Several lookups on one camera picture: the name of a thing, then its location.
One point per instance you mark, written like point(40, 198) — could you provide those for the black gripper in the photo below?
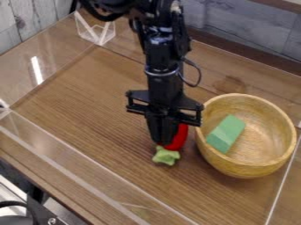
point(163, 104)

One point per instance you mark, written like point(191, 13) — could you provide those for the green block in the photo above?
point(223, 135)

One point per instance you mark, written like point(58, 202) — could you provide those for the clear acrylic tray wall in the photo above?
point(94, 192)

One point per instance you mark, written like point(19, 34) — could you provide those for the red plush strawberry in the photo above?
point(167, 153)

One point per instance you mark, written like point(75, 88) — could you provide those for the wooden bowl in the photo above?
point(265, 143)

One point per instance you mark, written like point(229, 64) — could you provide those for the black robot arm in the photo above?
point(157, 20)

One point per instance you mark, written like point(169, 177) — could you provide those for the black table clamp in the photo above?
point(38, 215)

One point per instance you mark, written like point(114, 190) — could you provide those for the clear acrylic corner bracket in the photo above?
point(98, 34)

